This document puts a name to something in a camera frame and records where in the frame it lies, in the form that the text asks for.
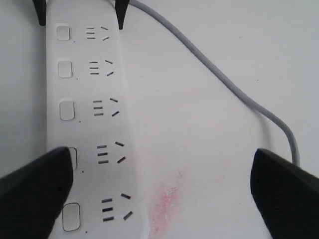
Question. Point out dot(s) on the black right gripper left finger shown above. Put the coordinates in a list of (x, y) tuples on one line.
[(32, 197)]

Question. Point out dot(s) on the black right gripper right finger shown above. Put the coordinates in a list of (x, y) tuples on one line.
[(286, 196)]

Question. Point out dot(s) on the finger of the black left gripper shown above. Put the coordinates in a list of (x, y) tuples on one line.
[(121, 9), (40, 8)]

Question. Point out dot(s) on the white five-outlet power strip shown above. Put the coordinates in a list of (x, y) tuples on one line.
[(87, 112)]

